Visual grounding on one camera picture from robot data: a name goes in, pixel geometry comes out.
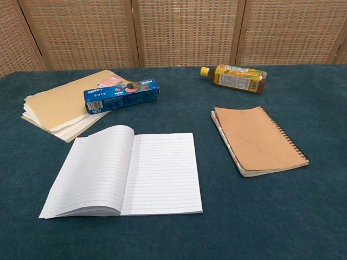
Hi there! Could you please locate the white lined notebook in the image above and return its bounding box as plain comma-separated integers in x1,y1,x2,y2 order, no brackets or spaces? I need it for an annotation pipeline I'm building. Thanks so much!
38,125,204,219

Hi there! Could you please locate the brown spiral-bound notebook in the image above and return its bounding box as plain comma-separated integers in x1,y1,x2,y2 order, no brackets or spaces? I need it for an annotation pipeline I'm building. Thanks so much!
210,106,310,178

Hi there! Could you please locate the tan kraft notebook stack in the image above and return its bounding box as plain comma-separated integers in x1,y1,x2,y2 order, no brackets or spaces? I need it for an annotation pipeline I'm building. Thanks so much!
21,69,128,144

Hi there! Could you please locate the blue Oreo cookie box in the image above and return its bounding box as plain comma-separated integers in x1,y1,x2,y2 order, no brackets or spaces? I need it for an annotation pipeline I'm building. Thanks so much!
83,79,160,115

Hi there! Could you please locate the yellow tea bottle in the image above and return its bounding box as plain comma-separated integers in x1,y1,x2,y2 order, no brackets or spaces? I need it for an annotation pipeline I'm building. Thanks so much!
200,64,268,95

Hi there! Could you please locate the woven wooden folding screen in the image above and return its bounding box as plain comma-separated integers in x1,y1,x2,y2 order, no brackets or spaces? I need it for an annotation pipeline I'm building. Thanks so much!
0,0,347,73

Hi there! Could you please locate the dark blue tablecloth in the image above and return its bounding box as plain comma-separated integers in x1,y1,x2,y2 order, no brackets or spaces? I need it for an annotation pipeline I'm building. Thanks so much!
0,63,347,260

